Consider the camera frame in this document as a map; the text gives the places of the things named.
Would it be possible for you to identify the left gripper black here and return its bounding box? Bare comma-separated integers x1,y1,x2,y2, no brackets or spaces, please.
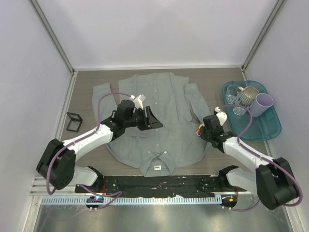
124,106,163,131

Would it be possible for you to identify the colourful pompom flower brooch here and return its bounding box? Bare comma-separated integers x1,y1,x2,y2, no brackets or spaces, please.
197,124,205,136

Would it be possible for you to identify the grey button-up shirt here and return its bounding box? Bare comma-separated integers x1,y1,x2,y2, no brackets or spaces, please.
107,72,211,177

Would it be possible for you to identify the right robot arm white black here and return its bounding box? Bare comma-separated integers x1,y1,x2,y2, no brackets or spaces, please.
197,112,303,210

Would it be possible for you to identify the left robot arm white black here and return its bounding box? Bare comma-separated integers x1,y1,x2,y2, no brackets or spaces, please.
36,100,163,195

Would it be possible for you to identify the clear glass cup rear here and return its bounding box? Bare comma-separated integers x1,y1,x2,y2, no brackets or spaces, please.
225,85,243,104

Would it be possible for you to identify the clear glass cup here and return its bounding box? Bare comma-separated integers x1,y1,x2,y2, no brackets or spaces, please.
225,85,243,104
233,94,253,116

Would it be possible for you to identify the clear glass cup front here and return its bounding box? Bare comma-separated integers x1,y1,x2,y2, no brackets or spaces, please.
233,94,253,116

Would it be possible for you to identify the metal cup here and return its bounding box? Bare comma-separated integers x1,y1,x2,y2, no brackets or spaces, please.
239,87,259,106

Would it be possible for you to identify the teal plastic tray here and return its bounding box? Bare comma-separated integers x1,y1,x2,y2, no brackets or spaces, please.
222,80,282,140

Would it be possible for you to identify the lilac plastic cup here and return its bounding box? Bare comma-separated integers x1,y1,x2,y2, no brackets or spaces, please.
250,93,274,117

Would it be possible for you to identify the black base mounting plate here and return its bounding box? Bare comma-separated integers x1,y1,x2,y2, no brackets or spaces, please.
74,175,248,198

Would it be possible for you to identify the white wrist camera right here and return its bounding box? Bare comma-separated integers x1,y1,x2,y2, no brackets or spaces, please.
214,107,227,126

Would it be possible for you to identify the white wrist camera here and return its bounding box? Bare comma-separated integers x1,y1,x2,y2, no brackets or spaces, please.
129,94,146,110
214,107,227,126

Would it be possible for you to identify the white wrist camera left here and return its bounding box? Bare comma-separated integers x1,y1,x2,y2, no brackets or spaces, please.
129,94,146,110

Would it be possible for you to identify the small black frame stand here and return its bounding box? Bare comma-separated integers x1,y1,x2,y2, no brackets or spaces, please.
66,112,83,132

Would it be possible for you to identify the slotted cable duct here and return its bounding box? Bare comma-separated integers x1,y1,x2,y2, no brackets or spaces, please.
41,195,222,205

